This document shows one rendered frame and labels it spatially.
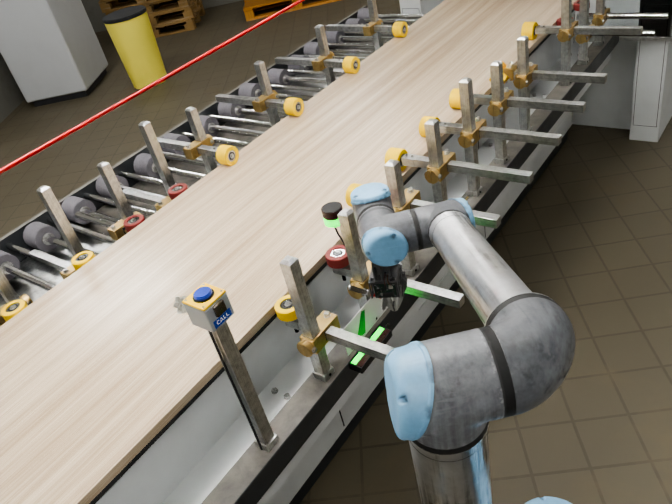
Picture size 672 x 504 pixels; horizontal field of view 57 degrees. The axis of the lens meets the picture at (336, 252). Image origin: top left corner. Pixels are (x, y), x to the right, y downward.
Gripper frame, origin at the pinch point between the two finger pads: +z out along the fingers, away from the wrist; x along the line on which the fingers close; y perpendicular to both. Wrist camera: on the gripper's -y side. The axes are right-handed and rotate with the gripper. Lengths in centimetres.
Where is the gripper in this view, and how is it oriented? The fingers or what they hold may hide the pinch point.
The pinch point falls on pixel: (394, 304)
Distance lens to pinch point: 163.5
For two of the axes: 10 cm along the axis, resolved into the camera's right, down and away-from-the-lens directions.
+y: -1.9, 6.0, -7.8
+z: 2.0, 8.0, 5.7
